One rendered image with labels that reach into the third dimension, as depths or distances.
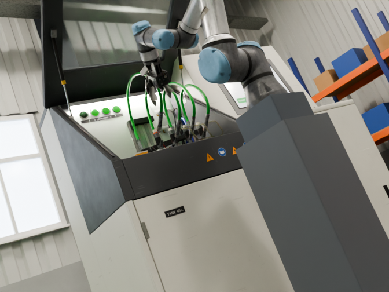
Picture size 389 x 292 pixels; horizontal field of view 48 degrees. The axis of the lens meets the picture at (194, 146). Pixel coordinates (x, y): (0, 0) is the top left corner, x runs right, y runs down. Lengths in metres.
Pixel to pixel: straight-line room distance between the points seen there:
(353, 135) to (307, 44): 7.01
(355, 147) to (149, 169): 1.13
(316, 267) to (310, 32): 8.05
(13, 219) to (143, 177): 4.30
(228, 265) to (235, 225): 0.16
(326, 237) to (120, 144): 1.28
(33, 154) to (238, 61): 4.99
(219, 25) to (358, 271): 0.86
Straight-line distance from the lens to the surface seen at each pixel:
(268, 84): 1.51
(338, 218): 1.37
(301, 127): 1.41
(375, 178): 2.38
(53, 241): 5.96
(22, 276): 5.81
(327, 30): 9.10
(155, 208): 1.65
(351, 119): 2.44
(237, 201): 1.82
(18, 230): 5.91
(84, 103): 2.32
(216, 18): 1.49
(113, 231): 1.83
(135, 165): 1.68
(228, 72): 1.44
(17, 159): 6.15
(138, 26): 1.81
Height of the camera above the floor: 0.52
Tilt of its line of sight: 13 degrees up
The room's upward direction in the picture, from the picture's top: 22 degrees counter-clockwise
